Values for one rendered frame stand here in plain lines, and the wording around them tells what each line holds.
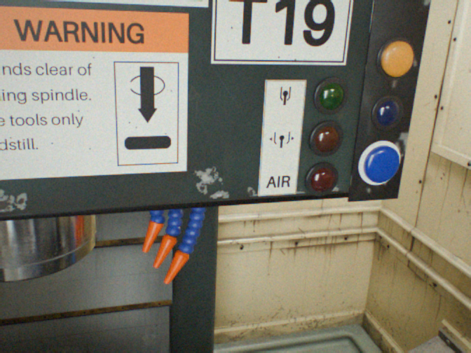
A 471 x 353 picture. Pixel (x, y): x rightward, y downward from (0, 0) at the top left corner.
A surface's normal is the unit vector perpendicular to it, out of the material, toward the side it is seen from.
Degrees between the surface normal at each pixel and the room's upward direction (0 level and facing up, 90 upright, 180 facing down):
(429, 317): 90
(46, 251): 90
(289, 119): 90
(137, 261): 90
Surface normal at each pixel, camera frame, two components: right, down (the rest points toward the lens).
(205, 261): 0.27, 0.33
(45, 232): 0.63, 0.29
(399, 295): -0.96, 0.05
